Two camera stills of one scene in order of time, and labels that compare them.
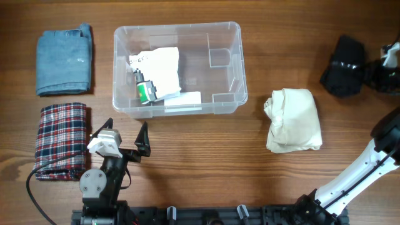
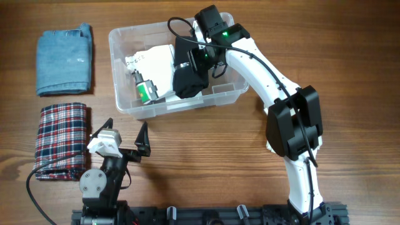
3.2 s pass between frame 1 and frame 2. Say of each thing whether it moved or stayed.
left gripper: stayed
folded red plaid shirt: stayed
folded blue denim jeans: stayed
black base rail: stayed
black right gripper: moved
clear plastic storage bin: stayed
